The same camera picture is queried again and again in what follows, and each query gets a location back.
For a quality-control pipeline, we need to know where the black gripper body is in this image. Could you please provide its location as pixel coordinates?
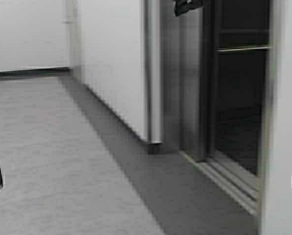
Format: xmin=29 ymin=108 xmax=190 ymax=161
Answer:
xmin=173 ymin=0 xmax=204 ymax=17

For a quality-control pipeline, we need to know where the steel elevator door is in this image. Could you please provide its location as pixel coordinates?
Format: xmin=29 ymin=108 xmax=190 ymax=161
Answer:
xmin=160 ymin=0 xmax=204 ymax=162

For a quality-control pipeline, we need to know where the rear elevator handrail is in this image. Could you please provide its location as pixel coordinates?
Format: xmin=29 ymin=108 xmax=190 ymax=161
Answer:
xmin=217 ymin=45 xmax=271 ymax=53

